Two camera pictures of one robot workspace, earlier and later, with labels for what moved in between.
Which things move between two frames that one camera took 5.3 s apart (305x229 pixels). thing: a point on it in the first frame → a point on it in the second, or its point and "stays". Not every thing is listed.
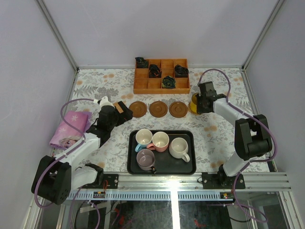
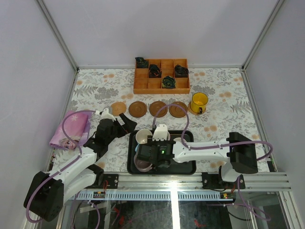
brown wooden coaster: (177, 109) stays
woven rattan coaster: (118, 107) stays
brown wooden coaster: (158, 109) stays
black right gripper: (204, 111) → (150, 142)
